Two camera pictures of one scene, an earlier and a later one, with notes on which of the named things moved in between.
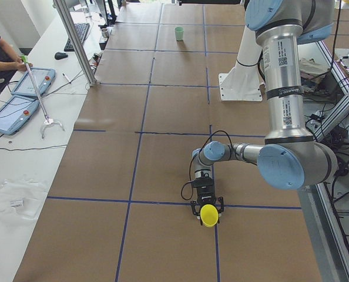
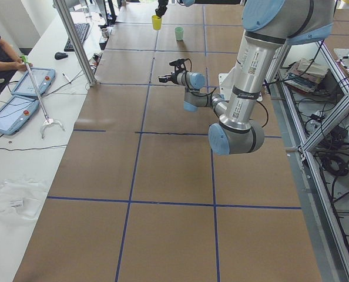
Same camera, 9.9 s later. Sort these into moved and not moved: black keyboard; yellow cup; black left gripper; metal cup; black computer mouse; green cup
Moved: black left gripper; yellow cup
Not moved: black keyboard; metal cup; green cup; black computer mouse
